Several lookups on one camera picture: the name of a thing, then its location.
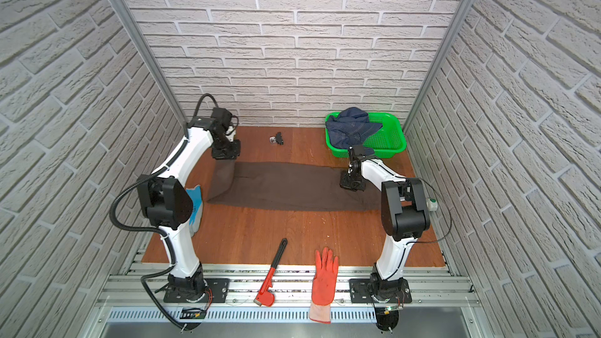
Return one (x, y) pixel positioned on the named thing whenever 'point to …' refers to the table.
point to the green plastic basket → (389, 138)
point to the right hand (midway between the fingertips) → (351, 186)
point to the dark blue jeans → (350, 127)
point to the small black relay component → (277, 138)
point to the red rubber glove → (323, 285)
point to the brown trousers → (293, 186)
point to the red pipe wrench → (264, 296)
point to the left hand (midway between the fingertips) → (240, 152)
